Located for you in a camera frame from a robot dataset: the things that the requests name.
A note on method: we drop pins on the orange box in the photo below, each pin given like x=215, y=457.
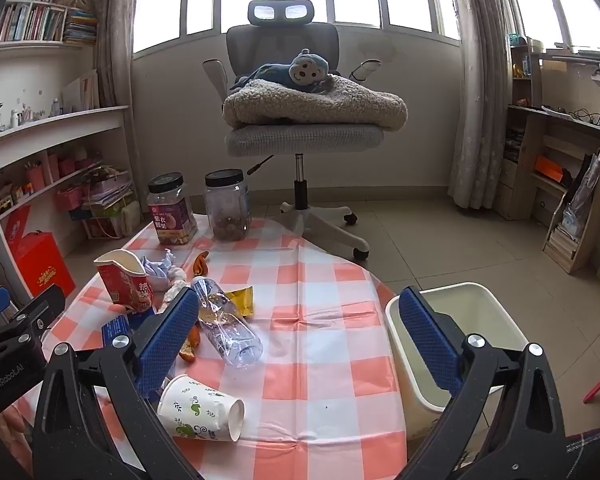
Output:
x=550, y=169

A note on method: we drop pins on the stack of papers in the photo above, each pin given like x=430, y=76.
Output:
x=107, y=187

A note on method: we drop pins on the orange peel scrap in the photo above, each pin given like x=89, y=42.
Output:
x=200, y=262

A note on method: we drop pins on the orange brown snack wrapper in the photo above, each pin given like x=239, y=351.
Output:
x=190, y=350

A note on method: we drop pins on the white trash bin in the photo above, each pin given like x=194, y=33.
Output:
x=485, y=310

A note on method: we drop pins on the side window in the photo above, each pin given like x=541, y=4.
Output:
x=575, y=10

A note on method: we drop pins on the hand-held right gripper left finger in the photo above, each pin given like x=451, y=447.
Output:
x=167, y=340

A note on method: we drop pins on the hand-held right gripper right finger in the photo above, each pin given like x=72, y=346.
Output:
x=430, y=340

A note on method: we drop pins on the pink pen holder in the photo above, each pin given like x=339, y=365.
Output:
x=35, y=177

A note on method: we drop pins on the wooden magazine rack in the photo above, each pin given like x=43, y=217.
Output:
x=575, y=240

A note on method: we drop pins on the orange white checked tablecloth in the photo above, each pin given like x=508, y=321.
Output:
x=320, y=320

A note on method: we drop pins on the beige curtain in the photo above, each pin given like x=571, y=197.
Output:
x=115, y=35
x=485, y=110

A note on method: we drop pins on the white bookshelf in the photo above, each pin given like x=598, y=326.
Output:
x=55, y=125

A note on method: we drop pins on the yellow snack wrapper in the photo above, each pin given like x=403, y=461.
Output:
x=242, y=302

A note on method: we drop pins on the wooden shelf unit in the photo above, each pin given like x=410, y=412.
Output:
x=545, y=120

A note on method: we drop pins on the grey office chair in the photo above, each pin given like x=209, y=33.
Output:
x=300, y=142

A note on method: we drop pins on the clear plastic bottle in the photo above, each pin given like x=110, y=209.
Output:
x=230, y=335

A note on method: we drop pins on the white fabric bag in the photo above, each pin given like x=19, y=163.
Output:
x=131, y=220

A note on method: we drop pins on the red gift box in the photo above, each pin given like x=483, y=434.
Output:
x=42, y=265

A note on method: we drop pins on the person's plaid pants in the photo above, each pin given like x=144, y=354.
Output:
x=590, y=460

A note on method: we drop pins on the crumpled pale blue paper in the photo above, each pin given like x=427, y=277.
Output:
x=157, y=265

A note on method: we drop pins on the purple label nut jar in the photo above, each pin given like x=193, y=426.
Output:
x=172, y=220

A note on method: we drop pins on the red white paper carton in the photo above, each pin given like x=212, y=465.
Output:
x=125, y=285

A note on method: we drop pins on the blue biscuit box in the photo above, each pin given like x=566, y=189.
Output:
x=115, y=330

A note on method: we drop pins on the blue monkey plush toy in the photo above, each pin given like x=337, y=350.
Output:
x=305, y=70

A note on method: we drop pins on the beige fleece blanket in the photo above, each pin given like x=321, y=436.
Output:
x=325, y=105

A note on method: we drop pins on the pink storage basket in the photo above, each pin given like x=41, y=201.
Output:
x=70, y=199

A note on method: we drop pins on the twisted white tissue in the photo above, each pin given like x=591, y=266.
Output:
x=175, y=285

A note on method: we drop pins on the clear plastic nut jar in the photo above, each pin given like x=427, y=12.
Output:
x=227, y=210

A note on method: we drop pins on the green leaf paper cup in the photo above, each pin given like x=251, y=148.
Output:
x=195, y=407

